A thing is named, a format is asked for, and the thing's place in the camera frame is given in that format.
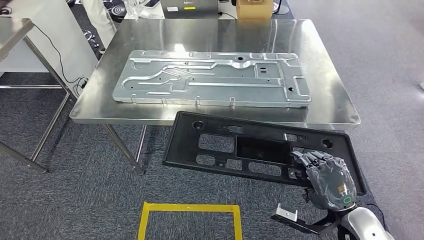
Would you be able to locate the brown cardboard box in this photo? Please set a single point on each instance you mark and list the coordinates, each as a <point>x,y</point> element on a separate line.
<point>253,9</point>

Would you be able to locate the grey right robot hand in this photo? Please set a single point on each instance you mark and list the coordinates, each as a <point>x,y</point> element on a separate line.
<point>331,185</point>

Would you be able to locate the pale wrist camera with bracket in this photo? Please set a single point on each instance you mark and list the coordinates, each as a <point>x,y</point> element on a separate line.
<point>288,215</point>

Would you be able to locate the yellow floor tape square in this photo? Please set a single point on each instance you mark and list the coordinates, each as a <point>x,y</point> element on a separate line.
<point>188,207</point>

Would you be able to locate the small steel side table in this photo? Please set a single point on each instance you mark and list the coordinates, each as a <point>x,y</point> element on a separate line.
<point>13,33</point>

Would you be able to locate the person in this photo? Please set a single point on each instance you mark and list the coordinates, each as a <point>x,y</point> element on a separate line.
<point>99,20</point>

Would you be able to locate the black plastic plate frame part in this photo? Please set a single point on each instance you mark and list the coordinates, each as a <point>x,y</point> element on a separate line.
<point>185,149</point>

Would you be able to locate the stainless steel workbench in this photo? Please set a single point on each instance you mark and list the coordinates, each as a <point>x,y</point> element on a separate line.
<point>215,33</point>

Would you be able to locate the grey case with labels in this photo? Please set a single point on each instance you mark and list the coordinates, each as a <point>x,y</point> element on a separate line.
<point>198,11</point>

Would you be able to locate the stamped grey metal panel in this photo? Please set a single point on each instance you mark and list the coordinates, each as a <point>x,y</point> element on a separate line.
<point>215,89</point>

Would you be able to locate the white partition panel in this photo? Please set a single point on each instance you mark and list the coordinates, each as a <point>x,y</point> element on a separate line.
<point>66,39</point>

